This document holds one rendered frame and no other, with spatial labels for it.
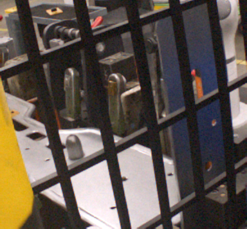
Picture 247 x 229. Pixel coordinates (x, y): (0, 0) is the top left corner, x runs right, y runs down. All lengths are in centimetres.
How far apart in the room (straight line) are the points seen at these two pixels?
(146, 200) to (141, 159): 15
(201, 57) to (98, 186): 37
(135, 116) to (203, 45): 52
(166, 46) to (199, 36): 6
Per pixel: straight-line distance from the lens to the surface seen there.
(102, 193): 96
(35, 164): 111
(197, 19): 69
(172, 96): 68
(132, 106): 119
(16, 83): 153
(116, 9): 403
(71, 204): 24
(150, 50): 99
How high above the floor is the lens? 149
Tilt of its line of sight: 19 degrees down
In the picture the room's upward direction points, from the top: 12 degrees counter-clockwise
